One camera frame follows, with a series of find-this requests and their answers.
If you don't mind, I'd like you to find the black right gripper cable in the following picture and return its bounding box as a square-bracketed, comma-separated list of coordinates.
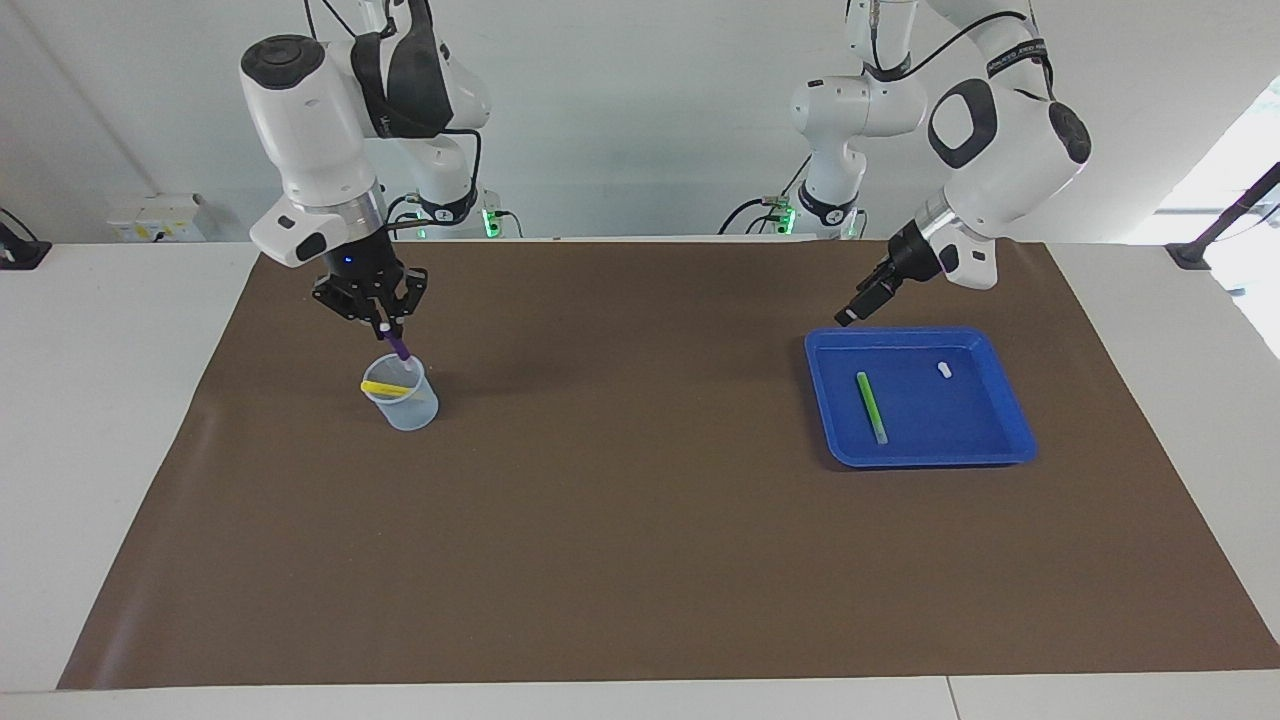
[380, 126, 484, 236]

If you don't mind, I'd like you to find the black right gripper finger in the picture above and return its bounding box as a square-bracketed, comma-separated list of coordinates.
[383, 266, 430, 342]
[311, 277, 381, 331]

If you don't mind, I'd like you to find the black table clamp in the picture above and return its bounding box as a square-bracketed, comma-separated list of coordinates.
[0, 208, 53, 271]

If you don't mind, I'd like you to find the blue plastic tray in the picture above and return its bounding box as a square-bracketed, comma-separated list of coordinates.
[804, 326, 1038, 469]

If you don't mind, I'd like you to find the purple pen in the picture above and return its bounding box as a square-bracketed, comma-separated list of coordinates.
[380, 320, 416, 373]

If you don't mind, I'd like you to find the black base power cable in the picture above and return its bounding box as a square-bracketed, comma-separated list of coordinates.
[385, 195, 426, 241]
[717, 155, 813, 236]

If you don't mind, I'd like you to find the white wall socket box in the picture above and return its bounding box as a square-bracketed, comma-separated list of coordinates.
[107, 195, 206, 243]

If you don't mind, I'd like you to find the black angled stand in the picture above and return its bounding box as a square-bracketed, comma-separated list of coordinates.
[1165, 160, 1280, 271]

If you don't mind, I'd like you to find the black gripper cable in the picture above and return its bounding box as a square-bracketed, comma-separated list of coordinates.
[380, 126, 484, 236]
[862, 8, 1053, 101]

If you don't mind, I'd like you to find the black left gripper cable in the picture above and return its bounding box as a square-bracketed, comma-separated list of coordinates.
[862, 8, 1053, 101]

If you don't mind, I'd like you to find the translucent plastic cup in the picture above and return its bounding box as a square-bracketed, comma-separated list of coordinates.
[361, 353, 440, 432]

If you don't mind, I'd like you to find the brown table mat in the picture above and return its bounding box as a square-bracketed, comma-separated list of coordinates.
[57, 238, 1280, 691]

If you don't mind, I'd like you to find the green pen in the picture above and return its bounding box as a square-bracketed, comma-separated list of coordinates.
[855, 372, 888, 445]

